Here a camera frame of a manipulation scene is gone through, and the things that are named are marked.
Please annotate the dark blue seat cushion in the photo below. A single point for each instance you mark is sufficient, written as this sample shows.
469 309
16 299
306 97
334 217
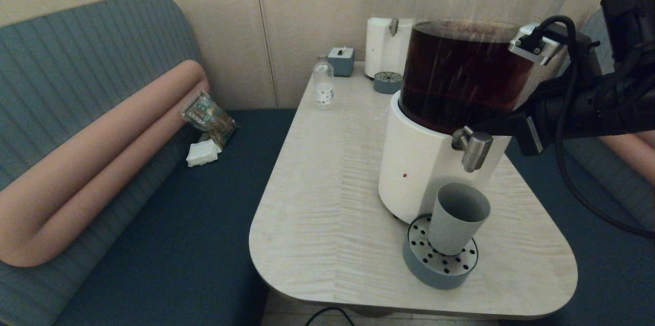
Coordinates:
179 239
604 275

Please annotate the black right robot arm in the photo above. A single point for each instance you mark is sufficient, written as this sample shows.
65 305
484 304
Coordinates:
629 8

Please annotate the small steel dispenser tap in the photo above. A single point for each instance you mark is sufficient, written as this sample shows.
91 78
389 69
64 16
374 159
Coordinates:
394 27

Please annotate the small clear dispenser white base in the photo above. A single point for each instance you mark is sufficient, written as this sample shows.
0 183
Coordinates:
386 49

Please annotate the green snack packet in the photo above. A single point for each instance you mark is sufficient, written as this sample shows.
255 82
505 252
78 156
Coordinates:
210 118

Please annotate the large steel dispenser tap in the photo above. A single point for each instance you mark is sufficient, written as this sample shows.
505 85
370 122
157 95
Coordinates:
476 154

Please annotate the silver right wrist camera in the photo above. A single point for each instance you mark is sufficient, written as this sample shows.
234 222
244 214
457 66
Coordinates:
535 44

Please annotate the small clear bottle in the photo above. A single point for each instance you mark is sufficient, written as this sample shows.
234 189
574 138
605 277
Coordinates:
324 90

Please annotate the large round perforated drip tray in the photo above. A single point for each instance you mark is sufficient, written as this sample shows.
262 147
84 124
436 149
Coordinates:
435 274

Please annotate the grey-blue plastic cup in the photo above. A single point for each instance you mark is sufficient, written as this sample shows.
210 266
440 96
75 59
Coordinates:
455 213

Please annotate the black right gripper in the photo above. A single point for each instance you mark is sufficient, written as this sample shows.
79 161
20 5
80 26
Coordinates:
563 111

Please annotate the white folded napkin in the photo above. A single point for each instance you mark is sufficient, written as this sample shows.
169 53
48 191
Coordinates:
203 153

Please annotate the small grey-blue box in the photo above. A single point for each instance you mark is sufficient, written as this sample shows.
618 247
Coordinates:
342 64

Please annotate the small round perforated drip tray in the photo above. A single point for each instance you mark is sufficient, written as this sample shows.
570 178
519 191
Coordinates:
388 85

